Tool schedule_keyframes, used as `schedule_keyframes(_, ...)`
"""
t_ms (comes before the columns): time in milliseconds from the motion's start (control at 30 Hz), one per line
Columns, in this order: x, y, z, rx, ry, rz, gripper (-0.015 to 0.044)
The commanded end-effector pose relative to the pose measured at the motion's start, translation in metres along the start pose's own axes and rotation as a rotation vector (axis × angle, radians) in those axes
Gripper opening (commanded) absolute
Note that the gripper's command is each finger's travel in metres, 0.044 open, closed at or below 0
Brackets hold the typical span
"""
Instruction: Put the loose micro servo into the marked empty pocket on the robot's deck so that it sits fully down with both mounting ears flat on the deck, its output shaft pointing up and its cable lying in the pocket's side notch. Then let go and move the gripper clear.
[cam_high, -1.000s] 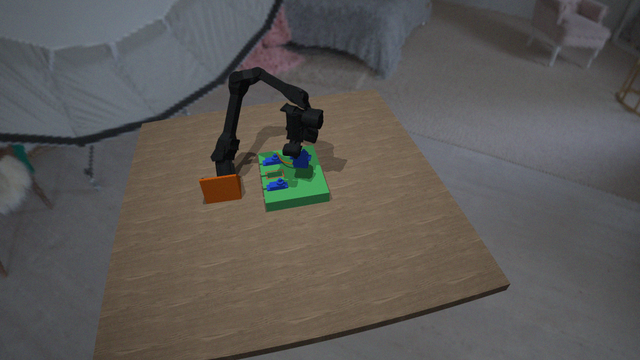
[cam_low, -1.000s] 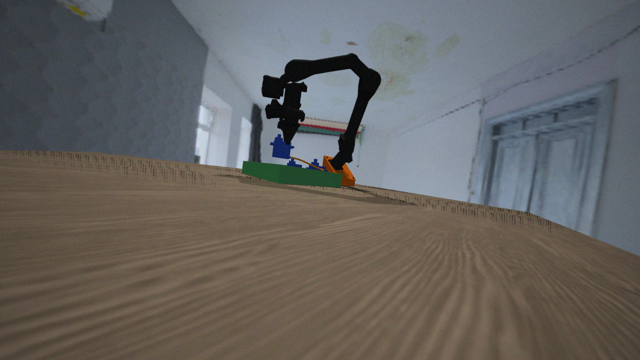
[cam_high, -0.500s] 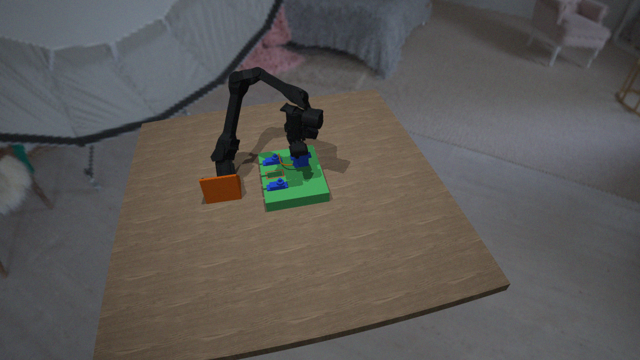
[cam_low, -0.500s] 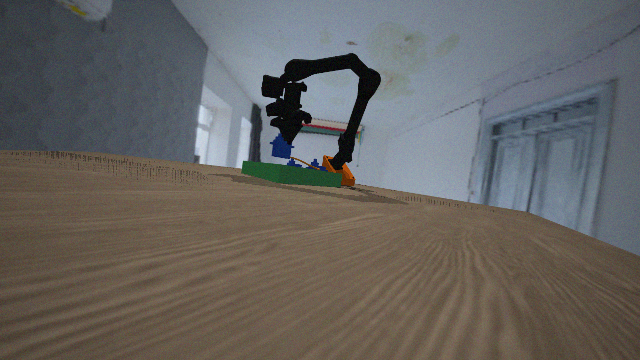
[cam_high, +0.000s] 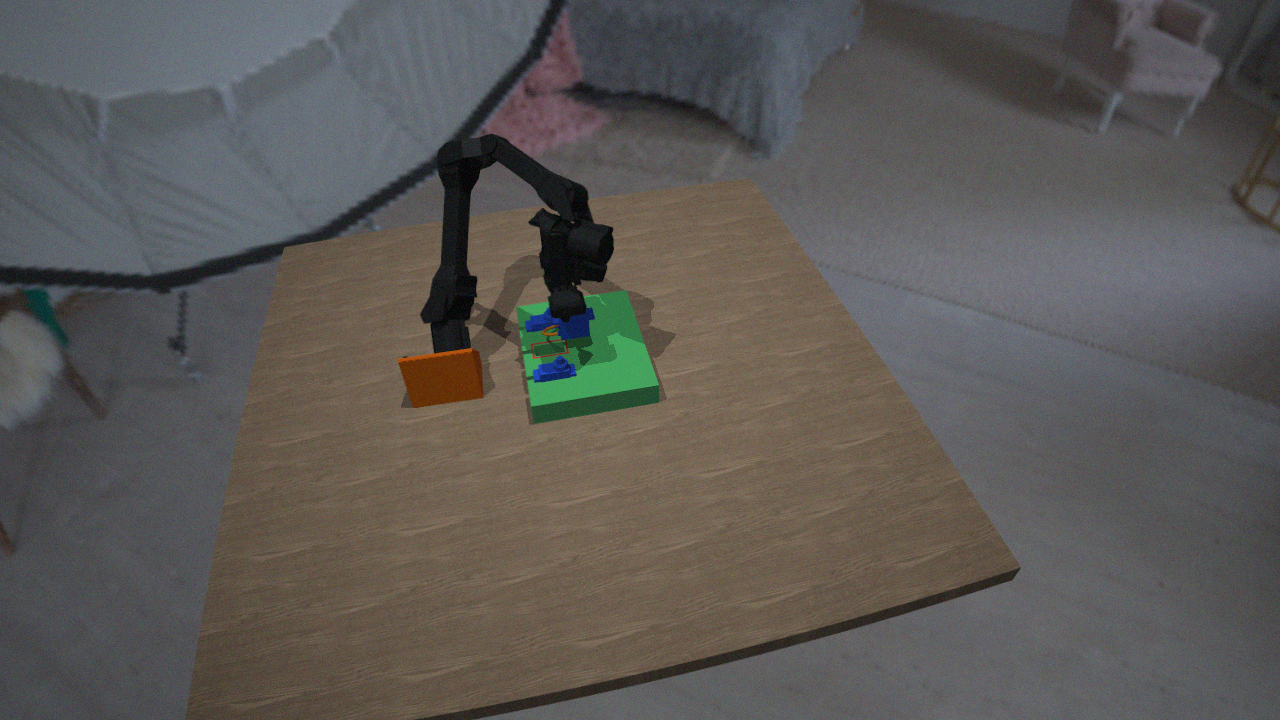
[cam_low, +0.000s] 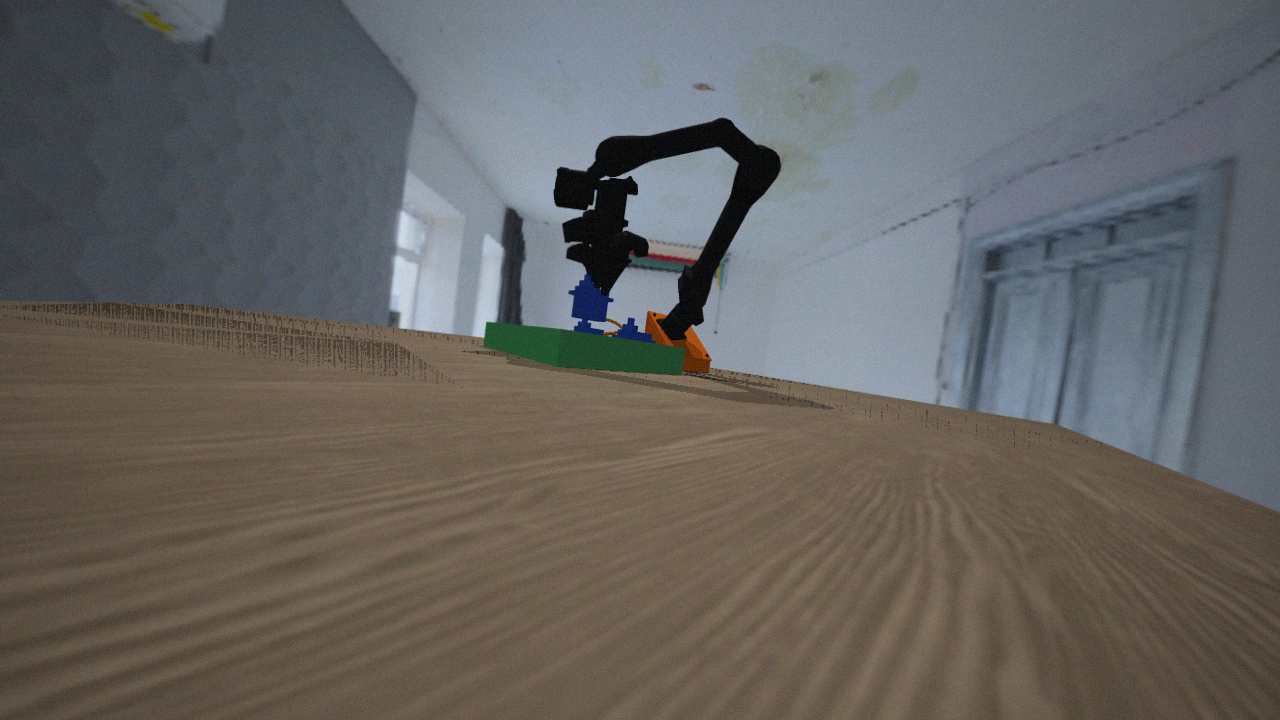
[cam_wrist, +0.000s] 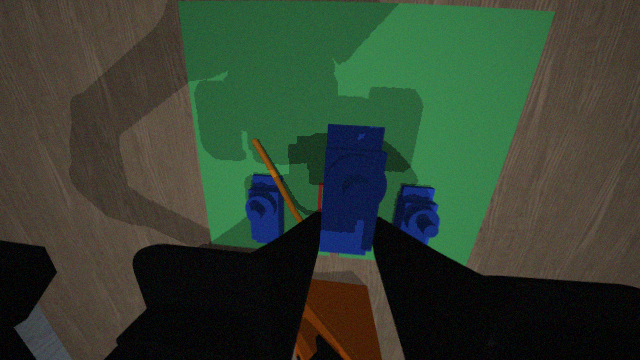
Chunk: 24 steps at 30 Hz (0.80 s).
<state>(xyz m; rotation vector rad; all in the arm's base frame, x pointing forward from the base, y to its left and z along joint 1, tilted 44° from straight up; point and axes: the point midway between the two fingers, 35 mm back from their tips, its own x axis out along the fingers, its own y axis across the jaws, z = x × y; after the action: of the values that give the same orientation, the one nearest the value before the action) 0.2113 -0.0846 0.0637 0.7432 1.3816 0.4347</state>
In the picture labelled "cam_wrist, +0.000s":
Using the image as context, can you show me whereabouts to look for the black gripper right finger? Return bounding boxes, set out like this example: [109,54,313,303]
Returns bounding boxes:
[373,217,640,360]

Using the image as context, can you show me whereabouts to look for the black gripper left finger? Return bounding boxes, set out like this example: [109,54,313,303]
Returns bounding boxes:
[132,212,322,360]

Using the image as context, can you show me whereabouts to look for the green flat deck plate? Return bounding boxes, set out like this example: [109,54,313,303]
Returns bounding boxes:
[178,0,555,266]

